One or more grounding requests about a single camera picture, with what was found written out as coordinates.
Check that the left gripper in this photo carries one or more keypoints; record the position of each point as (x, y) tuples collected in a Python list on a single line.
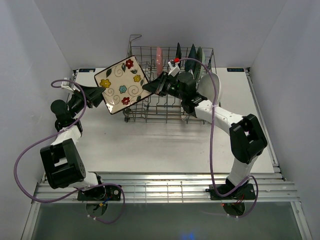
[(94, 95)]

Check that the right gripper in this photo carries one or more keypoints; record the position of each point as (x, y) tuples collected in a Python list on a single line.
[(157, 86)]

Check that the cream square flower plate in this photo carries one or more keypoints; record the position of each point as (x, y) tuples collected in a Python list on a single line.
[(123, 83)]

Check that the pink dotted round plate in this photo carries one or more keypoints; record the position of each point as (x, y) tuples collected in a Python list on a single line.
[(159, 61)]

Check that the black floral square plate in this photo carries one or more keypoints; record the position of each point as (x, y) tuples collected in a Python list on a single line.
[(178, 56)]

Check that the teal square plate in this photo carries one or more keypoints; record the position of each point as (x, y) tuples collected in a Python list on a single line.
[(190, 64)]

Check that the green round flower plate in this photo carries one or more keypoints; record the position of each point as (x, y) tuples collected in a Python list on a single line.
[(200, 56)]

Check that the white oval plate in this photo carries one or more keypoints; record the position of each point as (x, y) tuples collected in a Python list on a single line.
[(206, 87)]

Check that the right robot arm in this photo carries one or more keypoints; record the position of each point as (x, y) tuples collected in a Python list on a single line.
[(247, 139)]

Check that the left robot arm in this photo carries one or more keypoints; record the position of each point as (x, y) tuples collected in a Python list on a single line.
[(61, 160)]

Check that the blue label right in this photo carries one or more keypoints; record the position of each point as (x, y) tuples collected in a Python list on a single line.
[(235, 69)]

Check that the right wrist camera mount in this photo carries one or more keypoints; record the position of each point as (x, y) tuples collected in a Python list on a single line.
[(174, 67)]

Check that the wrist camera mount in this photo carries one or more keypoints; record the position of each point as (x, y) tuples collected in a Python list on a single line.
[(174, 67), (67, 84)]

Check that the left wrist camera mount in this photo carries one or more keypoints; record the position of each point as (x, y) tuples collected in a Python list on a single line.
[(67, 84)]

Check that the grey wire dish rack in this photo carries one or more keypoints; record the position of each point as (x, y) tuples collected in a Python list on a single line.
[(167, 107)]

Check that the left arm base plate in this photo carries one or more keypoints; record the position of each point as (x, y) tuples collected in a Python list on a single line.
[(105, 193)]

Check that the aluminium table frame rail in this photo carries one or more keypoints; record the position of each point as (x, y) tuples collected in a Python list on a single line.
[(190, 188)]

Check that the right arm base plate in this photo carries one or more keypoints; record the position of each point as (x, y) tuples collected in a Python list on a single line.
[(244, 192)]

